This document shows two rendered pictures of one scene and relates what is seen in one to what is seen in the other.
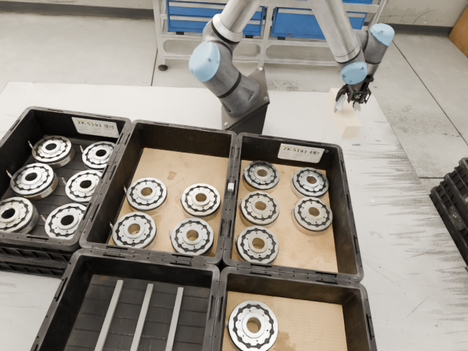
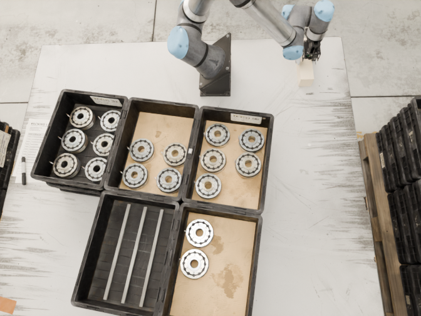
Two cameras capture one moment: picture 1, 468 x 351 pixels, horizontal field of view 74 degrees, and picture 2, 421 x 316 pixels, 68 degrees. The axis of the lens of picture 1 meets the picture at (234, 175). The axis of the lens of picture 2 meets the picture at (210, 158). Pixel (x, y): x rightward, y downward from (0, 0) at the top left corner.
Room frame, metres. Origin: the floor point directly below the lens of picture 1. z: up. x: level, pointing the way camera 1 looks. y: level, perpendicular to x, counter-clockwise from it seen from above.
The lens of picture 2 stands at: (0.06, -0.21, 2.04)
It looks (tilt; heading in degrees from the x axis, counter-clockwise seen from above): 70 degrees down; 20
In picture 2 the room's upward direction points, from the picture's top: 10 degrees counter-clockwise
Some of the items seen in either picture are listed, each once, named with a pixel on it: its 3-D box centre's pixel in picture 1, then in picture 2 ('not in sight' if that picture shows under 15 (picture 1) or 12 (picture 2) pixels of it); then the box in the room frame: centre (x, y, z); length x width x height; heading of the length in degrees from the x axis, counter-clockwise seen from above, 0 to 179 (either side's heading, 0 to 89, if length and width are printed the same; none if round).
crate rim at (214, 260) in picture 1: (170, 182); (153, 146); (0.46, 0.15, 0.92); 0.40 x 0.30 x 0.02; 1
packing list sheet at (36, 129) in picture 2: not in sight; (41, 149); (0.43, 0.76, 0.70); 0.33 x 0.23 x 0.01; 9
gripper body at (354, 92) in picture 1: (359, 85); (312, 46); (1.05, -0.42, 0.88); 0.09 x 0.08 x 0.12; 10
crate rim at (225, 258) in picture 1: (290, 197); (229, 157); (0.46, -0.15, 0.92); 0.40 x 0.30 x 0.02; 1
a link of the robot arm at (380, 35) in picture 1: (376, 43); (321, 17); (1.05, -0.42, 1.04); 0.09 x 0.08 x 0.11; 92
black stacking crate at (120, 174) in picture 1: (171, 194); (156, 151); (0.46, 0.15, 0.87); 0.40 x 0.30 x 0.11; 1
